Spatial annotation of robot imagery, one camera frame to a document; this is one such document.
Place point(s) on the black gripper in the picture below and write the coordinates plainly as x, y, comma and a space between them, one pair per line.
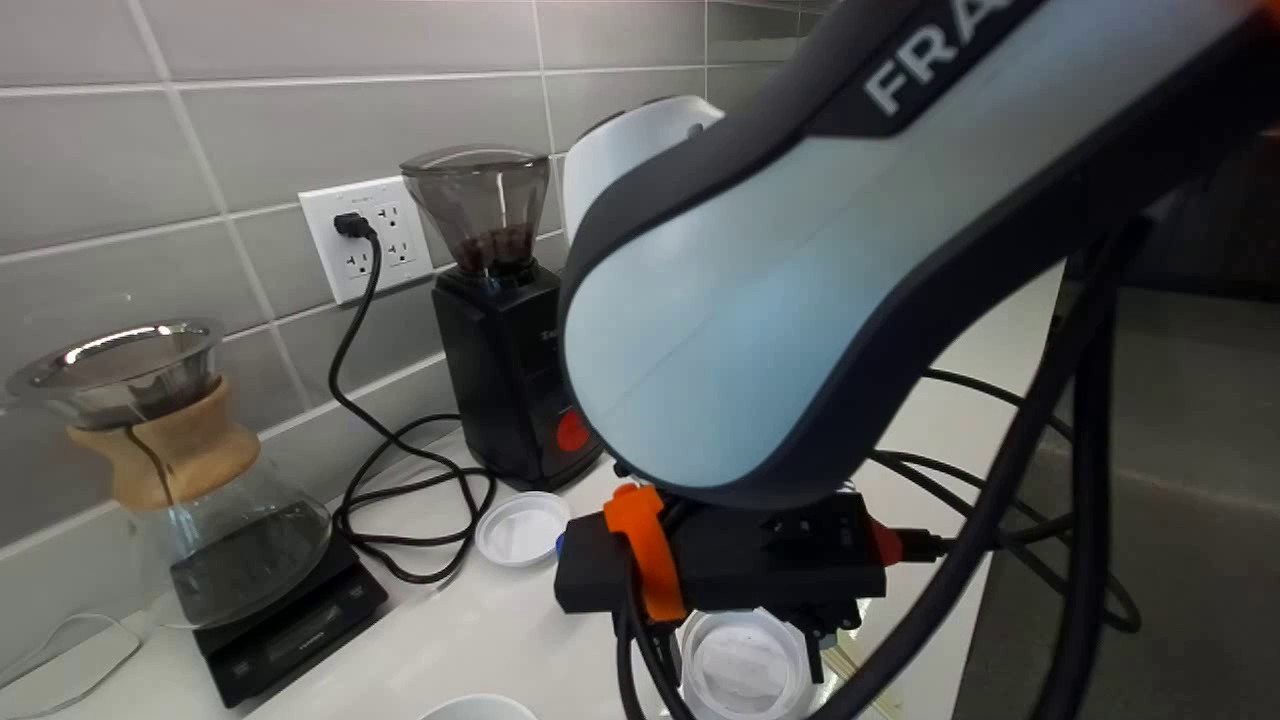
807, 565

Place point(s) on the white coffee cup lid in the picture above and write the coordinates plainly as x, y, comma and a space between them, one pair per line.
745, 665

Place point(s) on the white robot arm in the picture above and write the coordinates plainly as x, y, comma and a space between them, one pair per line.
750, 305

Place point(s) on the white lid near grinder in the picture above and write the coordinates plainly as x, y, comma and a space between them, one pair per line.
520, 529

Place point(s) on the black coffee grinder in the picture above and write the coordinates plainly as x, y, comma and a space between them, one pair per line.
496, 315

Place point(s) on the white cup bottom edge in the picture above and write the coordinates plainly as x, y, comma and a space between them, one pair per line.
483, 707

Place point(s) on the glass pour-over coffee carafe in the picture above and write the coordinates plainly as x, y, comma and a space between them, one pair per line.
154, 405

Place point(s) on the black digital kitchen scale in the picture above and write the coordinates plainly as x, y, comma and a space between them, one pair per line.
262, 652

